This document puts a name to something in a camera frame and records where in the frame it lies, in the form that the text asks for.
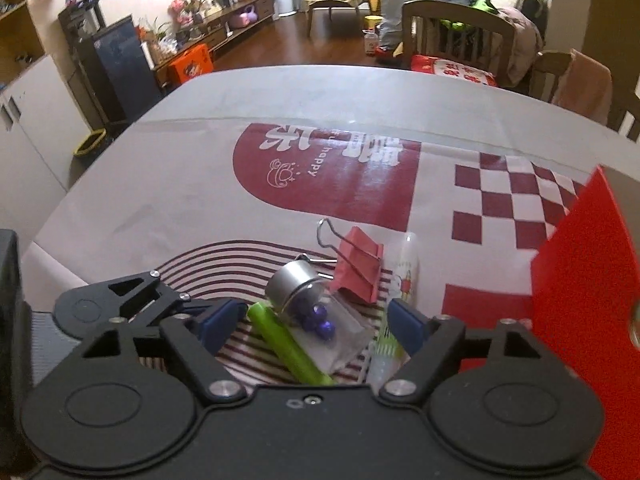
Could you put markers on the yellow-rimmed bin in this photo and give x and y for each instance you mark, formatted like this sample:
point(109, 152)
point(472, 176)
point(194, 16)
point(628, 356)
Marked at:
point(90, 142)

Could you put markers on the clear tube with green print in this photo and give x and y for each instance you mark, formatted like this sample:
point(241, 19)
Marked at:
point(402, 270)

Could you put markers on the green marker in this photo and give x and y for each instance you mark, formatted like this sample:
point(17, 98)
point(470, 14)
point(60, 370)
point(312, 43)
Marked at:
point(285, 345)

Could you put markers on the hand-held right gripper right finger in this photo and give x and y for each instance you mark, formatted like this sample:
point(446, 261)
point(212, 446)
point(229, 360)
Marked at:
point(407, 327)

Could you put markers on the white plastic bag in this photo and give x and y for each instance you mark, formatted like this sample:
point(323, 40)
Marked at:
point(397, 15)

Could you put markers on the wooden shelf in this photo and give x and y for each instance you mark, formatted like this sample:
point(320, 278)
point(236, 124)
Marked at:
point(17, 25)

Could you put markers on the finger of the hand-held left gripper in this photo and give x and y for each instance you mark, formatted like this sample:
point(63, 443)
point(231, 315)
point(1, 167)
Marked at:
point(165, 305)

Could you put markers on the black cabinet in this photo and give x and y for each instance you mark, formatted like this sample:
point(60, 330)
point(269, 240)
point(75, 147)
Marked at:
point(125, 75)

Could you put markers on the red printed cushion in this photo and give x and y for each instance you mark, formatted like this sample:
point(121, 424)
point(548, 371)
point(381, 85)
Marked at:
point(455, 70)

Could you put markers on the red cardboard box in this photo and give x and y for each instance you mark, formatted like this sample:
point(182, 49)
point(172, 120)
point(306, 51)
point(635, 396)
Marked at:
point(585, 270)

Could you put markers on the printed red and white tablecloth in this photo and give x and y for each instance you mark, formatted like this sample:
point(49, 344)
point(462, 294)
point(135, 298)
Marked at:
point(200, 160)

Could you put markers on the pink binder clip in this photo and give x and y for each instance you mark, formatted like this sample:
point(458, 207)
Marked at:
point(357, 270)

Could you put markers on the orange gift box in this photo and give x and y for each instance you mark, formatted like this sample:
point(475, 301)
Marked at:
point(192, 65)

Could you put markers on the pink cloth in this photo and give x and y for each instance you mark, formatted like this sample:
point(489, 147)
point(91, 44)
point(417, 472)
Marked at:
point(587, 85)

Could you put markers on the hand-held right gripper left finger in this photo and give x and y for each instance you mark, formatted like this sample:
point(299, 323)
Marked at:
point(220, 322)

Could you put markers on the wooden chair with pink cloth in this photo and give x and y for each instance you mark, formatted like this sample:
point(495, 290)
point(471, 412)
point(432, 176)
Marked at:
point(545, 67)

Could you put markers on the white cabinet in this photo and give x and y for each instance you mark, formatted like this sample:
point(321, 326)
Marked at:
point(30, 130)

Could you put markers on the black tall rack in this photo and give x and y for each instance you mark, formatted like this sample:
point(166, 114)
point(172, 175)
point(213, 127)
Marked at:
point(80, 25)

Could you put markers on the plastic bottle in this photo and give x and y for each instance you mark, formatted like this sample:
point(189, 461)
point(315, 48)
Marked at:
point(370, 44)

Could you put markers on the small yellow stool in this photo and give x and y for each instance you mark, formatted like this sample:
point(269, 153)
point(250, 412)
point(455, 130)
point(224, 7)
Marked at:
point(373, 21)

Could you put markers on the pink toy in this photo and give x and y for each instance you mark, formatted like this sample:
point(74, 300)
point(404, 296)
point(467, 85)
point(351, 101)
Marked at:
point(245, 16)

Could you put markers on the long wooden cabinet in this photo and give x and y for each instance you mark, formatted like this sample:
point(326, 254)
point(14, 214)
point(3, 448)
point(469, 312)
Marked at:
point(220, 35)

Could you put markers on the wooden slatted chair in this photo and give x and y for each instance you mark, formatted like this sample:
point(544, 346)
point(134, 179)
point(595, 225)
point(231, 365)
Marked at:
point(450, 7)

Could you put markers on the sofa with clothes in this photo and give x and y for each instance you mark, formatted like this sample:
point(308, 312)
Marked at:
point(520, 25)

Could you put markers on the clear jar with silver lid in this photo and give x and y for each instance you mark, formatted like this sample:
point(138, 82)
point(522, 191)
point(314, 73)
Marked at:
point(295, 282)

